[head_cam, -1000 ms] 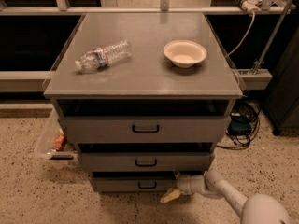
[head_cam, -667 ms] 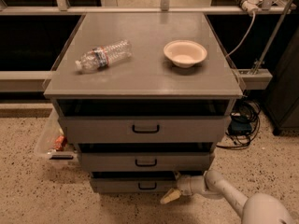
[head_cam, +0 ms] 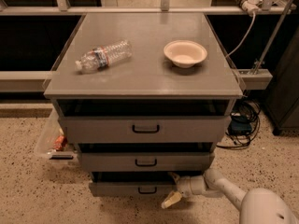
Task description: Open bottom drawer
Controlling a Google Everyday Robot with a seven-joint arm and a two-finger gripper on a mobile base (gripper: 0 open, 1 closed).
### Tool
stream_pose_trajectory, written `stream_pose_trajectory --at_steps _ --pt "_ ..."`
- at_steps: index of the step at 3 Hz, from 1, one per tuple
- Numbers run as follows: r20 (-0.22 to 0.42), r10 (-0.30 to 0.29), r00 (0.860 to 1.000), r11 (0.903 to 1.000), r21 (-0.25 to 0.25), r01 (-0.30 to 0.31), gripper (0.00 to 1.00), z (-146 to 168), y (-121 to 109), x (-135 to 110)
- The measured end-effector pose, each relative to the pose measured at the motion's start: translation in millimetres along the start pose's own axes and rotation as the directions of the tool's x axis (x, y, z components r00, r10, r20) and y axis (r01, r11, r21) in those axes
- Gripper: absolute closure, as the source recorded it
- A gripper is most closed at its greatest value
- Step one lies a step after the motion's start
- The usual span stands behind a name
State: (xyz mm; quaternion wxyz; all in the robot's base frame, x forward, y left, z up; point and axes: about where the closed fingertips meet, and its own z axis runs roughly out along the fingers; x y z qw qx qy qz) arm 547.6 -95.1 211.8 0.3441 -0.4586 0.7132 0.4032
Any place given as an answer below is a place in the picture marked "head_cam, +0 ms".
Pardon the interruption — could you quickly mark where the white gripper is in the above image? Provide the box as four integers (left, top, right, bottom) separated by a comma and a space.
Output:
161, 172, 223, 209

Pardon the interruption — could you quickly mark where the grey bottom drawer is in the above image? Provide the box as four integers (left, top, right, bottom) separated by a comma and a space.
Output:
89, 171, 175, 197

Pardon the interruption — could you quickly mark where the grey drawer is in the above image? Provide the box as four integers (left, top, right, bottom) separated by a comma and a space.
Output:
59, 116, 231, 144
89, 171, 175, 197
78, 152, 215, 172

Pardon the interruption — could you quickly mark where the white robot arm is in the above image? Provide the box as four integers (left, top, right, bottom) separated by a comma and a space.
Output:
161, 168, 299, 224

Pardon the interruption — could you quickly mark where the grey middle drawer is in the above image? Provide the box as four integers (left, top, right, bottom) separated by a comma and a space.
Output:
78, 152, 215, 172

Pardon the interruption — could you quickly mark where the grey drawer cabinet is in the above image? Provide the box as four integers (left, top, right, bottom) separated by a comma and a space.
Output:
43, 12, 244, 198

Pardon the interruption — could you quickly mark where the grey top drawer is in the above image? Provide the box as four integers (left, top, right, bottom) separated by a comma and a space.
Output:
59, 116, 231, 144

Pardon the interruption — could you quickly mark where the blue box on floor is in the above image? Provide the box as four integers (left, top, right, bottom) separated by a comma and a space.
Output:
228, 115, 252, 135

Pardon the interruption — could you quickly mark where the clear plastic storage bin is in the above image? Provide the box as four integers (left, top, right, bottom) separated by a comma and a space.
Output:
34, 110, 78, 168

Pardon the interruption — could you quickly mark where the beige paper bowl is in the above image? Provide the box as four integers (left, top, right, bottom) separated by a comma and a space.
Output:
164, 40, 207, 68

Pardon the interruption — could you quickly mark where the dark cabinet at right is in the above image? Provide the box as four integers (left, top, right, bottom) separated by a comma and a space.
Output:
264, 28, 299, 135

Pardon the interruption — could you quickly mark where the clear plastic water bottle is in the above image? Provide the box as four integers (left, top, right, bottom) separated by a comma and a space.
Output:
75, 40, 133, 74

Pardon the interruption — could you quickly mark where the white power strip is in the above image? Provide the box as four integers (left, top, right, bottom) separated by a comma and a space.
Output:
235, 0, 262, 15

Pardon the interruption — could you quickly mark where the diagonal metal rod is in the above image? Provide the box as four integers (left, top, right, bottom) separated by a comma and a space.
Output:
249, 0, 294, 75

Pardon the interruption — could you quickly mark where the black cable bundle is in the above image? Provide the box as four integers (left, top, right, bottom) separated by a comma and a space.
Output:
216, 99, 262, 150

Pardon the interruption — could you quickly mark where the metal rail frame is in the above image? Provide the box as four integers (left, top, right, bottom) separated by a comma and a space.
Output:
0, 0, 296, 92

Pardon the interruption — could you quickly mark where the white power cable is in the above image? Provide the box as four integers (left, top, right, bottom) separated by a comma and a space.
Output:
224, 11, 257, 60

